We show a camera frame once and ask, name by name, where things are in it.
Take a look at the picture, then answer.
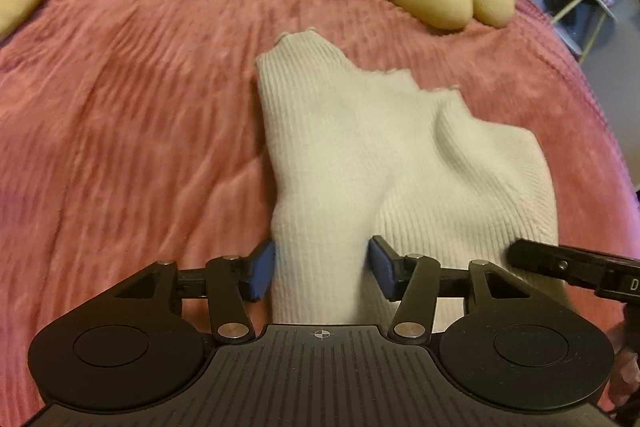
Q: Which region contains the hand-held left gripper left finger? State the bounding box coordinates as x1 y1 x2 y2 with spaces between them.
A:
113 239 277 345

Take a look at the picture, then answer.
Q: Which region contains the person's right hand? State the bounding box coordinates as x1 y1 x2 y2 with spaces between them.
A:
616 321 640 400

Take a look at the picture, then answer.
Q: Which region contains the pink ribbed blanket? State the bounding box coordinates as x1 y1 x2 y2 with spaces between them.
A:
0 0 640 418

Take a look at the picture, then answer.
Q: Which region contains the white ribbed knit sweater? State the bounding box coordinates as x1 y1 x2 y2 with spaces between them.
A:
254 27 571 328

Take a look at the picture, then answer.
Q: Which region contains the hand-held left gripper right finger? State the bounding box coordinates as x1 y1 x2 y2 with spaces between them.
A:
367 235 534 348

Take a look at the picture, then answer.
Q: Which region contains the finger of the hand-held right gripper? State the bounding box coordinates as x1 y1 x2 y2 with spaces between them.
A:
507 237 640 294

